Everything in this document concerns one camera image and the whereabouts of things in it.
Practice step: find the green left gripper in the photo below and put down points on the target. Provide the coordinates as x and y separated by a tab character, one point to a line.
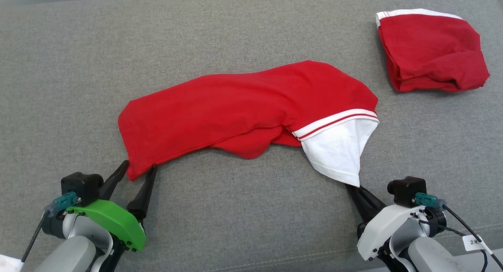
114	223

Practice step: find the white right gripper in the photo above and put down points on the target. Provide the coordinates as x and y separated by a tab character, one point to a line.
387	226

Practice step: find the red and white t-shirt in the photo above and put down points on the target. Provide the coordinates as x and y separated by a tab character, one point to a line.
235	111

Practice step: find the red shorts with white stripe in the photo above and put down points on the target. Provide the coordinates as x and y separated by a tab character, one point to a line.
432	52

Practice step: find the grey fabric sofa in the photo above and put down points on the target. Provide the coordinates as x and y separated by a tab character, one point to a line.
235	225

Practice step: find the white paper strip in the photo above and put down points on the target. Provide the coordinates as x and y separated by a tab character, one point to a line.
8	264

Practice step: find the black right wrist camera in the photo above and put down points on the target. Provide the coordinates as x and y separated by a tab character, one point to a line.
406	191

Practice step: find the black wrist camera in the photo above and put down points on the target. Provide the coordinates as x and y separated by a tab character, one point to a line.
80	185
406	191

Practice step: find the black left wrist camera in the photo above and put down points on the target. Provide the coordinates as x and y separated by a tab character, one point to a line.
80	185

